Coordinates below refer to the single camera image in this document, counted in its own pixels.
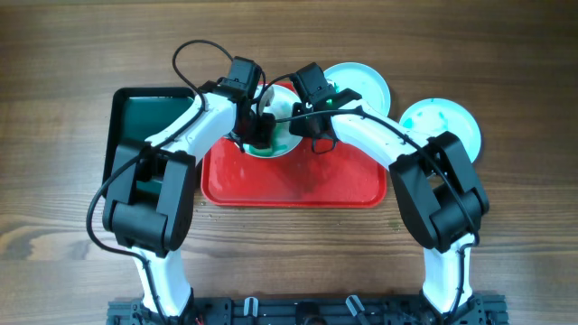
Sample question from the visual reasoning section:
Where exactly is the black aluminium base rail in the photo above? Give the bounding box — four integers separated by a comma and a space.
106, 293, 509, 325

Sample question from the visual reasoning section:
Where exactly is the red plastic tray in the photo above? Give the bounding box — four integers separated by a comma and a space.
200, 81, 388, 209

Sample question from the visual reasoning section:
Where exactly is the dark green water tray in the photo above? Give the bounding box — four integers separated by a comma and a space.
103, 87, 197, 200

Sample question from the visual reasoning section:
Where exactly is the white plate green streak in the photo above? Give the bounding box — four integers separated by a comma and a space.
225, 84, 302, 159

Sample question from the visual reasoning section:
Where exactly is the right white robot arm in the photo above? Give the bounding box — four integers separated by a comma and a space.
288, 62, 489, 320

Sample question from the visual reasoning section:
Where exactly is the white plate smeared teal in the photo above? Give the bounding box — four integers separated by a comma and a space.
399, 97, 481, 162

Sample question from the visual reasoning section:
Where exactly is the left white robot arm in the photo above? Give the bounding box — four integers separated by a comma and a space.
95, 57, 274, 323

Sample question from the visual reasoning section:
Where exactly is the green yellow sponge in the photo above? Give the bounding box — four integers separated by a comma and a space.
250, 146, 275, 157

